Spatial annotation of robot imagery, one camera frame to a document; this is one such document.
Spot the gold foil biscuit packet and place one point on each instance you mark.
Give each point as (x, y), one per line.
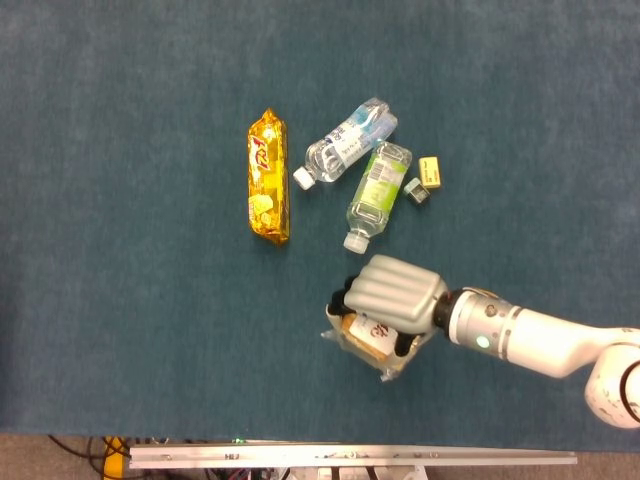
(267, 175)

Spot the yellow power strip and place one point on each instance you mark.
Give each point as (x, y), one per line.
(114, 465)

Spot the clear bottle green label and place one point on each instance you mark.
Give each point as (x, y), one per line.
(377, 190)

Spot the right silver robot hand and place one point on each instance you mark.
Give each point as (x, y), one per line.
(395, 292)

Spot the clear water bottle blue label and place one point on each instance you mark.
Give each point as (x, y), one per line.
(330, 155)

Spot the robot base with wiring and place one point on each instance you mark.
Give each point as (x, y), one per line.
(320, 474)

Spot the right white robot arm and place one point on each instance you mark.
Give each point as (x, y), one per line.
(530, 340)

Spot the small grey pencil sharpener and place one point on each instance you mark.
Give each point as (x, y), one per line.
(416, 191)

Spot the aluminium profile rail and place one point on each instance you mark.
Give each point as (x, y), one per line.
(350, 456)

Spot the sliced bread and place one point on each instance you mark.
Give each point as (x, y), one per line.
(372, 332)

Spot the yellow eraser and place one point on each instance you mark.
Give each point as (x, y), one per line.
(430, 172)

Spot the teal table cloth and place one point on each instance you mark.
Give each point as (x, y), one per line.
(100, 250)

